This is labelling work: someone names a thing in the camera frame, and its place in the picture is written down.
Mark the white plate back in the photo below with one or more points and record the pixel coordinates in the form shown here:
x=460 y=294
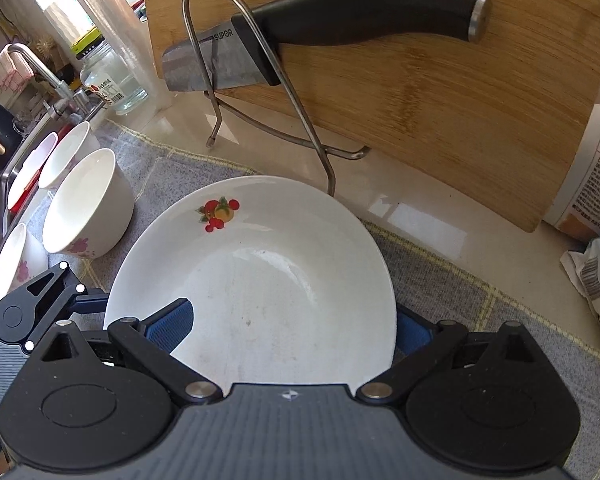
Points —
x=286 y=284

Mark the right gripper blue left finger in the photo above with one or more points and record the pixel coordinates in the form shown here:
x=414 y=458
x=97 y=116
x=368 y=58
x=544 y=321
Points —
x=169 y=326

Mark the pink checked dishcloth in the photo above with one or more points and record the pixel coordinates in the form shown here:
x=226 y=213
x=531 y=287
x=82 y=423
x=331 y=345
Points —
x=15 y=72

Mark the bamboo cutting board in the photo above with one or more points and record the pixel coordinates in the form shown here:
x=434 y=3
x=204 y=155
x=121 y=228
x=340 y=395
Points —
x=500 y=121

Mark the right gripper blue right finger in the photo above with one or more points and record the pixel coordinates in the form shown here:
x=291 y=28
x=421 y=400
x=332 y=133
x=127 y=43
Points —
x=412 y=332

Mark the plastic wrap roll right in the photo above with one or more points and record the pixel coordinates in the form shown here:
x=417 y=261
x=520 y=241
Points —
x=120 y=26

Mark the orange white food bag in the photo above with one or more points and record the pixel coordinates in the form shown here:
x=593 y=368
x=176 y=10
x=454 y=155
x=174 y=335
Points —
x=575 y=210

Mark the red white basin in sink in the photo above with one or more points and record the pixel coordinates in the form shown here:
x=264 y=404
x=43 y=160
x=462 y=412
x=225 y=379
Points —
x=29 y=173

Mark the grey blue checked dish mat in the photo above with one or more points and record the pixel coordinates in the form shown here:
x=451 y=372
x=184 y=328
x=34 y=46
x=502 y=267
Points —
x=425 y=283

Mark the floral bowl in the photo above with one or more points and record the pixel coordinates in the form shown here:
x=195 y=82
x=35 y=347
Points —
x=91 y=210
x=79 y=142
x=23 y=257

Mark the glass jar green lid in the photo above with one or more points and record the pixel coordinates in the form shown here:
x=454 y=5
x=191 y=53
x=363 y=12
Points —
x=105 y=73

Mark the black handled kitchen knife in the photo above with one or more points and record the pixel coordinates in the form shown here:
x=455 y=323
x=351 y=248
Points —
x=228 y=55

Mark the steel kitchen faucet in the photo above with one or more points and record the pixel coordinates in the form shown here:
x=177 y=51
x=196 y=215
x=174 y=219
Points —
x=77 y=100

